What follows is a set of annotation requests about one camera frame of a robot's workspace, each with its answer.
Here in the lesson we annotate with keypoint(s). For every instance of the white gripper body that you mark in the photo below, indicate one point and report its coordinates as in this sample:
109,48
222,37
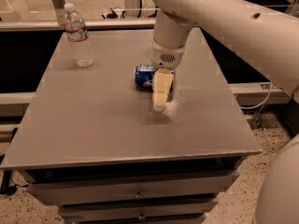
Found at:
163,57

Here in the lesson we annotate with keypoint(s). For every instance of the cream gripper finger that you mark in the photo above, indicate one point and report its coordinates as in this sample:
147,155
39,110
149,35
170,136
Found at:
161,85

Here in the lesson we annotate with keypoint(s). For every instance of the blue pepsi can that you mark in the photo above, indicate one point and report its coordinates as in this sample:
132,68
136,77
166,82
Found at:
144,74

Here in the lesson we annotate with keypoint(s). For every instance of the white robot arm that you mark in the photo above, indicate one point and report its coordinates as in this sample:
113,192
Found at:
265,39

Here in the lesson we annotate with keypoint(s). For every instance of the clear plastic water bottle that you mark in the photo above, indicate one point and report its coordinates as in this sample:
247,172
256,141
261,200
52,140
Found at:
77,34

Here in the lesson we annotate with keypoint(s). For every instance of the grey metal drawer cabinet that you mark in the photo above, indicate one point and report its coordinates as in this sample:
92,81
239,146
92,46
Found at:
94,123

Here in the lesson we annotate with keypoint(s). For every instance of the lower grey drawer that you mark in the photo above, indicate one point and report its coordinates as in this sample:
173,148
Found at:
138,210

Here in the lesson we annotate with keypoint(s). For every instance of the grey drawer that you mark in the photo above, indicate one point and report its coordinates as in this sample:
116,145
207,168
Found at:
138,210
135,188

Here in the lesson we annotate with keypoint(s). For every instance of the upper grey drawer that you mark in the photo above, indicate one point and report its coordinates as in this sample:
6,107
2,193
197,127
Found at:
135,188

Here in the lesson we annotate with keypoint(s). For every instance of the grey metal rail frame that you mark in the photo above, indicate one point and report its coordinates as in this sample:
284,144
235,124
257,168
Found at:
25,20

